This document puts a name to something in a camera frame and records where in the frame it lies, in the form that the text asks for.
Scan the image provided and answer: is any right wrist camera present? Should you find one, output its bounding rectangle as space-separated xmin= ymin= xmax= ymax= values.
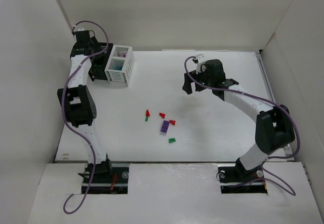
xmin=192 ymin=54 xmax=206 ymax=74

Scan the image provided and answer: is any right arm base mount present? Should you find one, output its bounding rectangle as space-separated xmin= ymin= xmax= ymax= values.
xmin=216 ymin=164 xmax=268 ymax=194

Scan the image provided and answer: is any black slotted container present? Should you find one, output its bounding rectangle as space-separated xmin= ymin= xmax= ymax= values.
xmin=89 ymin=43 xmax=113 ymax=81

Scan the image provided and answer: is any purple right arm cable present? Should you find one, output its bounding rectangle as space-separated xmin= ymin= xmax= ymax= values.
xmin=184 ymin=55 xmax=301 ymax=197

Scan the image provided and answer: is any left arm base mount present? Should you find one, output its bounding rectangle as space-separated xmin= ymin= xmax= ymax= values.
xmin=88 ymin=163 xmax=130 ymax=195

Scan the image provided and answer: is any green curved lego piece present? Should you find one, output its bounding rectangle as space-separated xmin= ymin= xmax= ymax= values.
xmin=168 ymin=138 xmax=176 ymax=143

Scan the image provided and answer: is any purple flat lego brick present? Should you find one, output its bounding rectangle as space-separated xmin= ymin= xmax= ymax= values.
xmin=160 ymin=120 xmax=170 ymax=135

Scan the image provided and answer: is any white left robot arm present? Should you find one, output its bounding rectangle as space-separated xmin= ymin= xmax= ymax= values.
xmin=57 ymin=28 xmax=112 ymax=178

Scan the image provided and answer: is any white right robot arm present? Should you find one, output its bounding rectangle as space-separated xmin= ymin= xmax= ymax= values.
xmin=182 ymin=54 xmax=298 ymax=178

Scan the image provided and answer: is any white slotted container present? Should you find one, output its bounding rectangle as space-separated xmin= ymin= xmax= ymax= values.
xmin=104 ymin=45 xmax=135 ymax=86

